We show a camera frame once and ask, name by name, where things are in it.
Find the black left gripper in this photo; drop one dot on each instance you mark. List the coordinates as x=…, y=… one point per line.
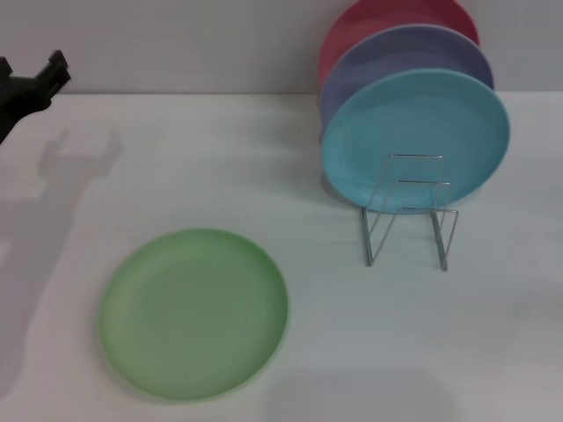
x=19, y=94

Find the green plate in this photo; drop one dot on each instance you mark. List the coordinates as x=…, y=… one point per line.
x=193, y=314

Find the red plate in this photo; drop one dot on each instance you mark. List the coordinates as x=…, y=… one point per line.
x=374, y=17

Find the purple plate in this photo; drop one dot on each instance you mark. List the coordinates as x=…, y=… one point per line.
x=396, y=53

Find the teal blue plate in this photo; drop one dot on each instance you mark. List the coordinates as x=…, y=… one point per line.
x=396, y=123

